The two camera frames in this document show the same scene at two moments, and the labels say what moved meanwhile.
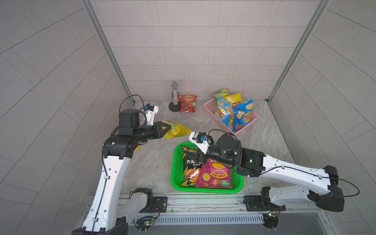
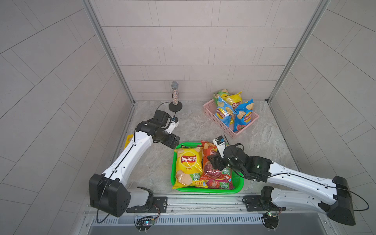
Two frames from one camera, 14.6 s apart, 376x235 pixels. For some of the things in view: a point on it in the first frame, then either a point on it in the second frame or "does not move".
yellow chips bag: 234,99 does not move
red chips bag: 188,103 -> 209,171
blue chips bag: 242,115 does not move
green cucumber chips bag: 222,93 does not move
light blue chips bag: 223,111 does not move
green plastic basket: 176,173 does not move
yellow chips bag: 176,130 -> 189,167
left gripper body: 146,132 -> 167,138
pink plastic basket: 210,107 does not move
